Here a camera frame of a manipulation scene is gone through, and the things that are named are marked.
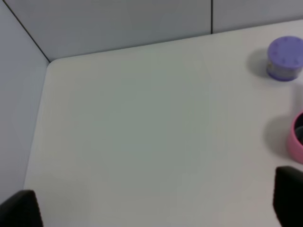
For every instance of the pink measuring cup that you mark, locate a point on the pink measuring cup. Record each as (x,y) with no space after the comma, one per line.
(295,139)

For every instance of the purple lidded round container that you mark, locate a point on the purple lidded round container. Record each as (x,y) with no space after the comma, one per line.
(285,58)

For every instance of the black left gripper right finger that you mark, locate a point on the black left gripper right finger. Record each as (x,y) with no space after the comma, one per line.
(288,196)

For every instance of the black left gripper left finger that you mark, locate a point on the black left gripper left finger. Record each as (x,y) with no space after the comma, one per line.
(21,210)

